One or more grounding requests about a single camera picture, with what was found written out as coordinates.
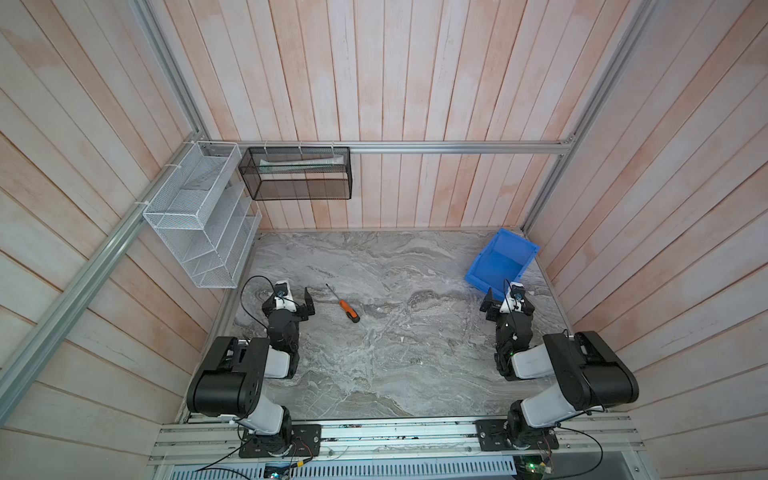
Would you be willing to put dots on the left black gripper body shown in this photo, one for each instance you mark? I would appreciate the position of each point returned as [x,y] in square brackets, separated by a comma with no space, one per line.
[302,314]

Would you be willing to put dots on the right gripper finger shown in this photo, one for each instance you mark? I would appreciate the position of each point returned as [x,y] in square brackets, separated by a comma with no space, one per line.
[528,307]
[488,301]

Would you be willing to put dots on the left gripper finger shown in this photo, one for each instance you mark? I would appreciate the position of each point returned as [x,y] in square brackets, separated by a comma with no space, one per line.
[309,308]
[267,306]

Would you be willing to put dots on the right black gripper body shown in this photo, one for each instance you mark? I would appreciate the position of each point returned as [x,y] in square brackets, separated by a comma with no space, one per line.
[496,312]

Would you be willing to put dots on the blue plastic bin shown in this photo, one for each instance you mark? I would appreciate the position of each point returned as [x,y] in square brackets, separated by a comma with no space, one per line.
[504,260]

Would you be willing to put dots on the orange handled screwdriver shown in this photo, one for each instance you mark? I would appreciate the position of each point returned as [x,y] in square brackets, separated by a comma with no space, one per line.
[349,311]

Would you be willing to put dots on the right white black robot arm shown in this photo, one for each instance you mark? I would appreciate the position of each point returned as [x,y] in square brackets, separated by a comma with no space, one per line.
[588,376]

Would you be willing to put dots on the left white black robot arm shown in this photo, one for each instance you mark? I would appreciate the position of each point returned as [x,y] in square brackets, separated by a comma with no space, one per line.
[229,381]

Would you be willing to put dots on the white ventilation grille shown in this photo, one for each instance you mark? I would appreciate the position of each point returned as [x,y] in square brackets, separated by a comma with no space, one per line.
[493,467]

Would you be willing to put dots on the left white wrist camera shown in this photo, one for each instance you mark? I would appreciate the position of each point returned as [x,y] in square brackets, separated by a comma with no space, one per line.
[283,298]

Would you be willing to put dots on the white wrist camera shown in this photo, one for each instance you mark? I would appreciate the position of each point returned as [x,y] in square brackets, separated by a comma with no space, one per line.
[283,298]
[513,300]

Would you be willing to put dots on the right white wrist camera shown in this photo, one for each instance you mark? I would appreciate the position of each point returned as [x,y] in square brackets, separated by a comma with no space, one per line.
[513,300]

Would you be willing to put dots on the white wire mesh shelf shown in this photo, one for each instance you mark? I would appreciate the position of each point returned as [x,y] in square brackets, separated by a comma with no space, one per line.
[203,216]

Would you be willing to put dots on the black wire mesh basket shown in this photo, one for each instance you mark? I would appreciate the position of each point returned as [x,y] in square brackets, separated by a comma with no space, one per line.
[297,173]

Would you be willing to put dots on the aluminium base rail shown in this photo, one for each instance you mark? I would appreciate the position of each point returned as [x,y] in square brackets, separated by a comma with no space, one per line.
[202,442]

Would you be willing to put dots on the horizontal aluminium wall rail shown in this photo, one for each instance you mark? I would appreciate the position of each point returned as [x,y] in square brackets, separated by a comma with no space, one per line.
[418,147]

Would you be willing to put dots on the left aluminium wall rail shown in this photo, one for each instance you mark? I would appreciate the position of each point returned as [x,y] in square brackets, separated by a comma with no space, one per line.
[38,347]

